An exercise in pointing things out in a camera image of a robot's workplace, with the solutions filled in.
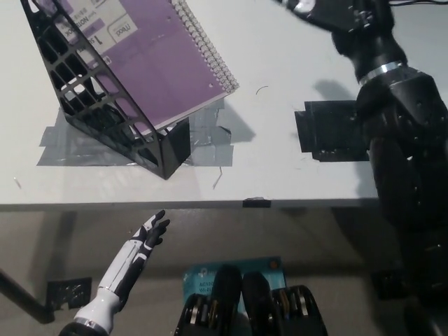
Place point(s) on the black lattice file holder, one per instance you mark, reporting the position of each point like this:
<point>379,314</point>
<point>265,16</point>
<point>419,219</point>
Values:
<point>175,147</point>

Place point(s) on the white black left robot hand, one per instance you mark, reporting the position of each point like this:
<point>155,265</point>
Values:
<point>122,269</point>

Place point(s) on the teal cardboard box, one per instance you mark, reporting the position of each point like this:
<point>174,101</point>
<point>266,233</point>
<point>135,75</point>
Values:
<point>203,276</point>

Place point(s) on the black floor tape patch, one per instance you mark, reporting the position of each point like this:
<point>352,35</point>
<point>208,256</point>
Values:
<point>386,285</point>
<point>68,294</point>

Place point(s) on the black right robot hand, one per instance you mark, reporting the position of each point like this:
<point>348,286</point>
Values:
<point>364,21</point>

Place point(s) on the black tape square patch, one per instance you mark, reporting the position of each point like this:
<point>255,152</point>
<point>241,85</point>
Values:
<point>329,133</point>

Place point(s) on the small black tape strip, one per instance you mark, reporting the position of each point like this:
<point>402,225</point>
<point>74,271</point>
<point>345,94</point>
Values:
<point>256,202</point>

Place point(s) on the black metal table leg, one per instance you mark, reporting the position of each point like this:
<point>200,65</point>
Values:
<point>28,301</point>

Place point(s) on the grey duct tape patch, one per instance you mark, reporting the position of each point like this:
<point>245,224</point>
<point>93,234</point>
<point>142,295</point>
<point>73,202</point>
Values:
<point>213,154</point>

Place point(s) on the purple spiral notebook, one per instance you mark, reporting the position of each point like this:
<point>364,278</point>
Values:
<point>168,70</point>

